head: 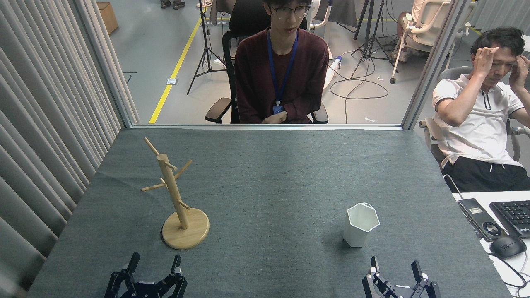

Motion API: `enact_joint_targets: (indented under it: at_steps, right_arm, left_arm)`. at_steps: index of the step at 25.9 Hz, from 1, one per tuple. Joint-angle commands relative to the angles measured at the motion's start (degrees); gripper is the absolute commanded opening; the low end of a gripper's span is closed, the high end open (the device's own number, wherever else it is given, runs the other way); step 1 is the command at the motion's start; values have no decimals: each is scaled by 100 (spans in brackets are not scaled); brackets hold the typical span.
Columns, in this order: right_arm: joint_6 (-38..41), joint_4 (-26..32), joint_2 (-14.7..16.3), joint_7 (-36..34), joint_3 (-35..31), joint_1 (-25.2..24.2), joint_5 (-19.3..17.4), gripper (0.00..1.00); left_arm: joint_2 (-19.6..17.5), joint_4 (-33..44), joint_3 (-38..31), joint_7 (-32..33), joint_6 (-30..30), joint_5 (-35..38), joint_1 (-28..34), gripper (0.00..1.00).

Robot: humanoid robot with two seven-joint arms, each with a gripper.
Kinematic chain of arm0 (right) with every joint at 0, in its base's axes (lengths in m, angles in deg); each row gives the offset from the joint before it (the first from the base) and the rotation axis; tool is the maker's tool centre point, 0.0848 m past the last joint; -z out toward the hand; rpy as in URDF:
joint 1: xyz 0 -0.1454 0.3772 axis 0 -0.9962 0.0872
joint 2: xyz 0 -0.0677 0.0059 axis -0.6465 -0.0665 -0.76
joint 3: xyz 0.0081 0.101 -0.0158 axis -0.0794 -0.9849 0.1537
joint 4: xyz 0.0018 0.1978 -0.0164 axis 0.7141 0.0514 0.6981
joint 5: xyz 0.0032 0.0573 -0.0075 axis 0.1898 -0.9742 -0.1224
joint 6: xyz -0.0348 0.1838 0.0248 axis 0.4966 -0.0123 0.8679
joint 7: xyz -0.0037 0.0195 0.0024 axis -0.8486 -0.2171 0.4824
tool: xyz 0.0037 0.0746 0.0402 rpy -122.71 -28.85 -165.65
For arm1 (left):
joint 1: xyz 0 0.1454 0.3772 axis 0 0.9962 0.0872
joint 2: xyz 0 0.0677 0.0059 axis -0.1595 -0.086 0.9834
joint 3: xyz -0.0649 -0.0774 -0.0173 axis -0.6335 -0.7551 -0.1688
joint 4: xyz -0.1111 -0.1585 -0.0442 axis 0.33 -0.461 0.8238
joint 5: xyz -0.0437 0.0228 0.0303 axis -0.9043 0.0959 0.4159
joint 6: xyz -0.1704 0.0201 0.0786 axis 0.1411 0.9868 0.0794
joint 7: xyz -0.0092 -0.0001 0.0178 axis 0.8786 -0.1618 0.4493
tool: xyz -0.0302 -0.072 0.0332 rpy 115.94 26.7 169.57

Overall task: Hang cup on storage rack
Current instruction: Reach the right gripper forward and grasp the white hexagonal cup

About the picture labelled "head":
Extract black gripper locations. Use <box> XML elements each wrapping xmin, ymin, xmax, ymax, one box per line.
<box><xmin>362</xmin><ymin>256</ymin><xmax>441</xmax><ymax>298</ymax></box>
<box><xmin>104</xmin><ymin>252</ymin><xmax>188</xmax><ymax>298</ymax></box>

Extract white hexagonal cup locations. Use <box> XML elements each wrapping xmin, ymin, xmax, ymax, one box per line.
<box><xmin>343</xmin><ymin>202</ymin><xmax>381</xmax><ymax>248</ymax></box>

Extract wooden cup storage rack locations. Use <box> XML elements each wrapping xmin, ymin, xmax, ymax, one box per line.
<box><xmin>140</xmin><ymin>137</ymin><xmax>210</xmax><ymax>250</ymax></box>

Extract lanyard person's hands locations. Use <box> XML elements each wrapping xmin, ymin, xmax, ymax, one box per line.
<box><xmin>262</xmin><ymin>111</ymin><xmax>288</xmax><ymax>124</ymax></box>

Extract white-shirt person's right hand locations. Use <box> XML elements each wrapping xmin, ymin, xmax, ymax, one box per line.
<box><xmin>472</xmin><ymin>47</ymin><xmax>500</xmax><ymax>77</ymax></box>

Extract white-shirt person's left hand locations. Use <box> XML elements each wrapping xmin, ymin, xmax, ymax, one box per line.
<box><xmin>509</xmin><ymin>55</ymin><xmax>530</xmax><ymax>89</ymax></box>

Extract black handheld device with antenna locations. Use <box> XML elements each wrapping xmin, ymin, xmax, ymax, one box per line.
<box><xmin>443</xmin><ymin>174</ymin><xmax>508</xmax><ymax>242</ymax></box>

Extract black computer mouse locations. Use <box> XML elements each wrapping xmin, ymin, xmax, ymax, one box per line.
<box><xmin>490</xmin><ymin>235</ymin><xmax>527</xmax><ymax>259</ymax></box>

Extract black keyboard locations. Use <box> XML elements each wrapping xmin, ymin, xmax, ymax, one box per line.
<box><xmin>489</xmin><ymin>200</ymin><xmax>530</xmax><ymax>239</ymax></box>

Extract grey office chair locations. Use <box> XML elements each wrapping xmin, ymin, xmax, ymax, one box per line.
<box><xmin>419</xmin><ymin>66</ymin><xmax>530</xmax><ymax>164</ymax></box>

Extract person in white shirt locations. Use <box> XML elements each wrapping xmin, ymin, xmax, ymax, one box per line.
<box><xmin>432</xmin><ymin>27</ymin><xmax>530</xmax><ymax>193</ymax></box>

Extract grey pleated curtain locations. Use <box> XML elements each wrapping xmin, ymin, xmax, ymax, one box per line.
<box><xmin>0</xmin><ymin>0</ymin><xmax>125</xmax><ymax>290</ymax></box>

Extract white device with blue cap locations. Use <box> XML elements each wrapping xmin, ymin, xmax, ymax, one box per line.
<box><xmin>323</xmin><ymin>55</ymin><xmax>343</xmax><ymax>90</ymax></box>

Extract person in white chair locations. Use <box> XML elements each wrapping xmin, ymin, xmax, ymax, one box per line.
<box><xmin>393</xmin><ymin>0</ymin><xmax>433</xmax><ymax>62</ymax></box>

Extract black office chair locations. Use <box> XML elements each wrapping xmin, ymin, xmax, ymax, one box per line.
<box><xmin>205</xmin><ymin>0</ymin><xmax>329</xmax><ymax>124</ymax></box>

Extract black tripod stand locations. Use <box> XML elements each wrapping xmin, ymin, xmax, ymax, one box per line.
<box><xmin>350</xmin><ymin>0</ymin><xmax>399</xmax><ymax>80</ymax></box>
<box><xmin>186</xmin><ymin>0</ymin><xmax>227</xmax><ymax>96</ymax></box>

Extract white office chair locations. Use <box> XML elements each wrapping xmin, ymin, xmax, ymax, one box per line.
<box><xmin>389</xmin><ymin>0</ymin><xmax>477</xmax><ymax>84</ymax></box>

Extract cardboard box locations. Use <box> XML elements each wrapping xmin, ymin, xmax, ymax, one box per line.
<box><xmin>97</xmin><ymin>2</ymin><xmax>119</xmax><ymax>35</ymax></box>

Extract black-framed glasses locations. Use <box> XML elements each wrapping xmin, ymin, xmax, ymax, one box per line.
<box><xmin>270</xmin><ymin>5</ymin><xmax>311</xmax><ymax>19</ymax></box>

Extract black mouse cable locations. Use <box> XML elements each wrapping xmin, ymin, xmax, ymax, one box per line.
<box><xmin>489</xmin><ymin>252</ymin><xmax>530</xmax><ymax>290</ymax></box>

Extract black floor cable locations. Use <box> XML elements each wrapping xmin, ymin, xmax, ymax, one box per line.
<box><xmin>329</xmin><ymin>50</ymin><xmax>390</xmax><ymax>124</ymax></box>

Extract silver frame post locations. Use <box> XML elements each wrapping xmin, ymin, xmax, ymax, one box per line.
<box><xmin>401</xmin><ymin>0</ymin><xmax>470</xmax><ymax>130</ymax></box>

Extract person with blue lanyard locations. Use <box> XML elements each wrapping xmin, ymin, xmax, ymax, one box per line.
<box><xmin>235</xmin><ymin>0</ymin><xmax>329</xmax><ymax>124</ymax></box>

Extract blue lanyard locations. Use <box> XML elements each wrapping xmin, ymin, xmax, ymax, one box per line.
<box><xmin>267</xmin><ymin>28</ymin><xmax>299</xmax><ymax>106</ymax></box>

